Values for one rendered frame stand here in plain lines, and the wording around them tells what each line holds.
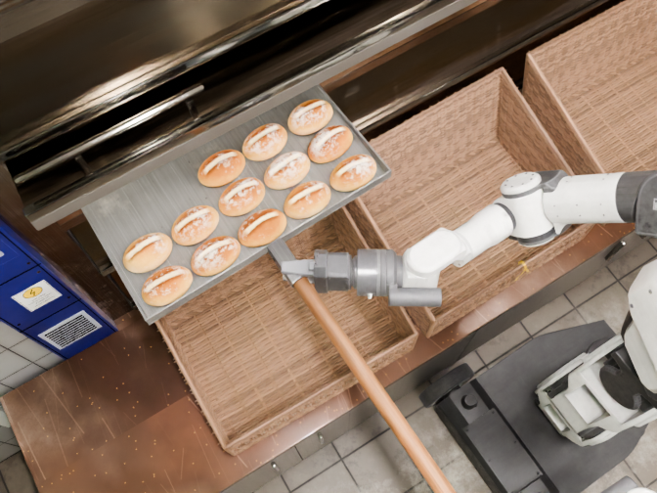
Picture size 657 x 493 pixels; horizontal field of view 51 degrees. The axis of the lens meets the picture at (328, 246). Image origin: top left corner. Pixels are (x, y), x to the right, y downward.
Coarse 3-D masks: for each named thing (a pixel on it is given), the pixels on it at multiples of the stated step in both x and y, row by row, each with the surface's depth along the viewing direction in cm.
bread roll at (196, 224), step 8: (192, 208) 130; (200, 208) 130; (208, 208) 131; (184, 216) 129; (192, 216) 129; (200, 216) 129; (208, 216) 130; (216, 216) 131; (176, 224) 129; (184, 224) 128; (192, 224) 128; (200, 224) 129; (208, 224) 130; (216, 224) 132; (176, 232) 129; (184, 232) 128; (192, 232) 129; (200, 232) 129; (208, 232) 131; (176, 240) 130; (184, 240) 129; (192, 240) 130; (200, 240) 131
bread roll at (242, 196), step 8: (232, 184) 132; (240, 184) 131; (248, 184) 131; (256, 184) 132; (224, 192) 132; (232, 192) 131; (240, 192) 130; (248, 192) 131; (256, 192) 132; (264, 192) 134; (224, 200) 131; (232, 200) 130; (240, 200) 131; (248, 200) 131; (256, 200) 132; (224, 208) 132; (232, 208) 131; (240, 208) 131; (248, 208) 132
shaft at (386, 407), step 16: (304, 288) 125; (320, 304) 124; (320, 320) 124; (336, 336) 122; (352, 352) 121; (352, 368) 120; (368, 368) 120; (368, 384) 119; (384, 400) 118; (384, 416) 117; (400, 416) 117; (400, 432) 116; (416, 448) 114; (416, 464) 114; (432, 464) 114; (432, 480) 113; (448, 480) 114
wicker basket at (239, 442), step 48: (288, 240) 189; (336, 240) 196; (240, 288) 191; (288, 288) 191; (192, 336) 186; (240, 336) 186; (288, 336) 186; (384, 336) 185; (192, 384) 163; (240, 384) 181; (288, 384) 181; (336, 384) 168; (240, 432) 177
